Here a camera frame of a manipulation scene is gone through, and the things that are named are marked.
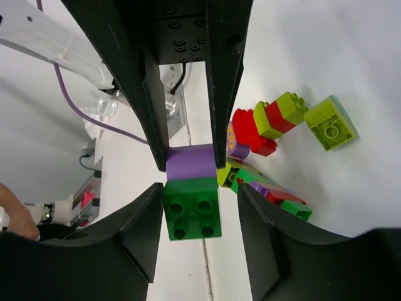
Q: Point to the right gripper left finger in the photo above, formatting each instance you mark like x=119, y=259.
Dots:
x=112, y=259

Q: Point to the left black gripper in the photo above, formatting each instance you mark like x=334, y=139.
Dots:
x=133, y=37

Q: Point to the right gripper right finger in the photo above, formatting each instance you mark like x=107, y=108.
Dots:
x=290, y=259

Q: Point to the dark green lego brick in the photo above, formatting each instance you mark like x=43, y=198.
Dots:
x=191, y=209

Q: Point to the red lime lego stack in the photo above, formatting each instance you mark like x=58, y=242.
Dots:
x=256, y=130

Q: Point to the lime green lego brick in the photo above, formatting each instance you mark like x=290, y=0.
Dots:
x=330, y=124

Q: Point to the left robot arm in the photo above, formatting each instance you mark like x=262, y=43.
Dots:
x=25, y=26

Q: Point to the person hand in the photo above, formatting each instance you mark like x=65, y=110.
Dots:
x=20, y=218

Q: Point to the long lego brick row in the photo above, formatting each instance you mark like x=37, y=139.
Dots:
x=236, y=173

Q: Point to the left aluminium rail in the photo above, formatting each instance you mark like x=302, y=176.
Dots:
x=86, y=202

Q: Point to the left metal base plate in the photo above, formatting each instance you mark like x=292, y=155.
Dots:
x=177, y=123

